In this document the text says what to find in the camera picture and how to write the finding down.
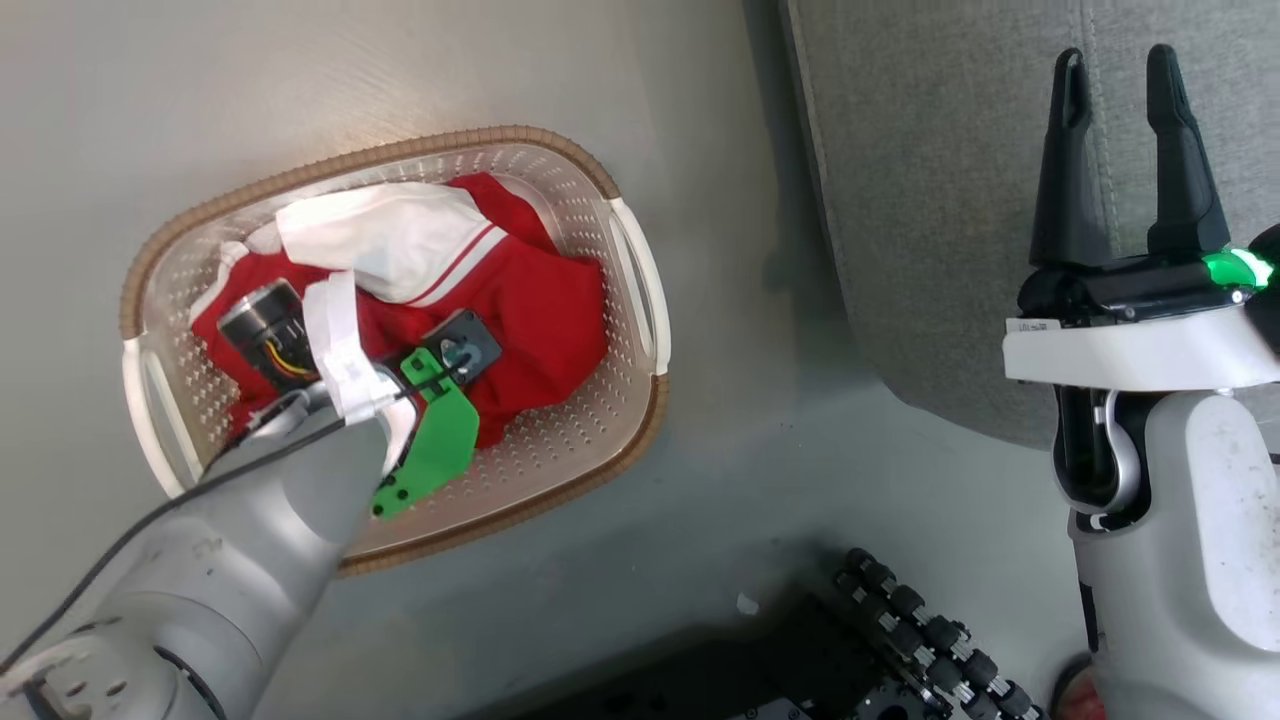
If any grey fabric sofa seat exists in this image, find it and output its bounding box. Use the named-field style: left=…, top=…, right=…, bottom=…
left=780, top=0, right=1280, bottom=451

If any white perforated basket brown rim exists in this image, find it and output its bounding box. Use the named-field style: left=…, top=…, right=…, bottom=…
left=119, top=125, right=672, bottom=578

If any black roller wheel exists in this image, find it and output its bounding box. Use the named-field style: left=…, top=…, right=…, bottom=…
left=833, top=547, right=1048, bottom=720

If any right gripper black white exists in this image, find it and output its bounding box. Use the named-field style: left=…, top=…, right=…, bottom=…
left=1003, top=43, right=1280, bottom=393

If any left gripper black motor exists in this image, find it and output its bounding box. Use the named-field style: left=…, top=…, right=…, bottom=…
left=217, top=279, right=323, bottom=393

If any white velcro strap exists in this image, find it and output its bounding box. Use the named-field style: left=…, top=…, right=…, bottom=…
left=302, top=270, right=403, bottom=431

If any red and white garment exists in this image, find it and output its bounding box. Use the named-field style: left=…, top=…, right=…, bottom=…
left=190, top=172, right=611, bottom=451

